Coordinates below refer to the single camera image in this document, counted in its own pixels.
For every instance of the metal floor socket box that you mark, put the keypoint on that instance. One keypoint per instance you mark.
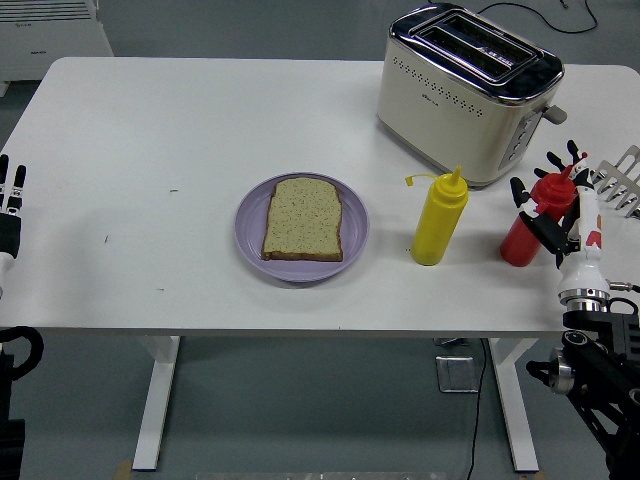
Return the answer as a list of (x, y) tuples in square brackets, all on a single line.
[(457, 374)]

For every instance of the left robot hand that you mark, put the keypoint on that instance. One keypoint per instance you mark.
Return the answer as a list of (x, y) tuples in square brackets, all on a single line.
[(9, 235)]

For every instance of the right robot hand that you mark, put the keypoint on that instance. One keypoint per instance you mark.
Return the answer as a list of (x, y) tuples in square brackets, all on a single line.
[(585, 270)]

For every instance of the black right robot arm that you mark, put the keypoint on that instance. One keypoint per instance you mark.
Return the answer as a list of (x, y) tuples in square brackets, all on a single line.
[(600, 380)]

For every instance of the white table leg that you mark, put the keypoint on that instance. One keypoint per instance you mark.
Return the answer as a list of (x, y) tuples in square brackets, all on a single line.
[(155, 400), (515, 400)]

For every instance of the cream and chrome toaster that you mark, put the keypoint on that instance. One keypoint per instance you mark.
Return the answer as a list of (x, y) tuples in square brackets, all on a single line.
[(450, 115)]

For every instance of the metal toast rack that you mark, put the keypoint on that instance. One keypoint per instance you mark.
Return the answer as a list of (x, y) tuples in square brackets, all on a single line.
[(622, 187)]

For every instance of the red squeeze bottle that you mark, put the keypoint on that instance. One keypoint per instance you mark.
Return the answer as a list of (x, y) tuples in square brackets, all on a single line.
[(525, 240)]

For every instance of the slice of bread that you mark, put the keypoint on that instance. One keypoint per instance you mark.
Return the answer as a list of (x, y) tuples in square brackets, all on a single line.
[(302, 220)]

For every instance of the yellow squeeze bottle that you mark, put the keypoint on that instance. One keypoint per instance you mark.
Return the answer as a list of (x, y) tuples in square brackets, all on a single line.
[(437, 225)]

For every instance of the white floor appliance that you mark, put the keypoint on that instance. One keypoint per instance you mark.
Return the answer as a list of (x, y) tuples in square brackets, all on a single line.
[(50, 45)]

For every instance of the purple round plate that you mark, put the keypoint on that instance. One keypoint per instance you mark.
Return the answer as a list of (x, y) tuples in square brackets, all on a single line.
[(250, 235)]

